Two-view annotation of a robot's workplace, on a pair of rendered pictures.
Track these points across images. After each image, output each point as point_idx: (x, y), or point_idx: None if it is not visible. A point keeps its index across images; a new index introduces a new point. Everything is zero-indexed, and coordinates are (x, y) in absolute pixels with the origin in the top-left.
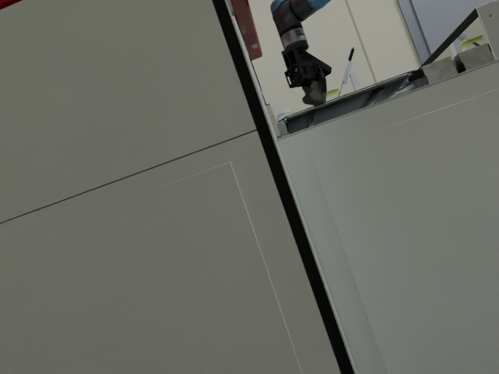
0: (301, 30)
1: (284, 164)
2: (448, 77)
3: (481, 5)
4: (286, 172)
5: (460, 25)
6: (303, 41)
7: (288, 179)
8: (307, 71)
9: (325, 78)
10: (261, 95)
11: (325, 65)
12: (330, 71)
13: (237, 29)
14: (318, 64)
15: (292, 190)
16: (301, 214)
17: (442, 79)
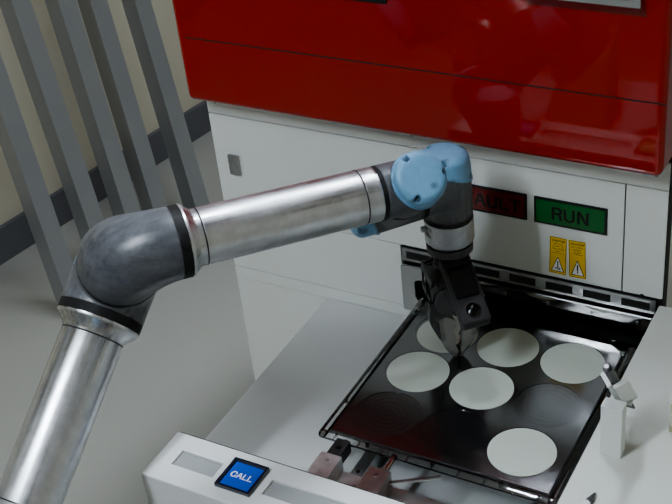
0: (420, 227)
1: (252, 309)
2: (209, 434)
3: (173, 437)
4: (260, 317)
5: (234, 449)
6: (426, 244)
7: (244, 319)
8: (429, 286)
9: (430, 322)
10: (372, 248)
11: (456, 311)
12: (460, 327)
13: (242, 187)
14: (432, 294)
15: (246, 327)
16: (249, 346)
17: (214, 428)
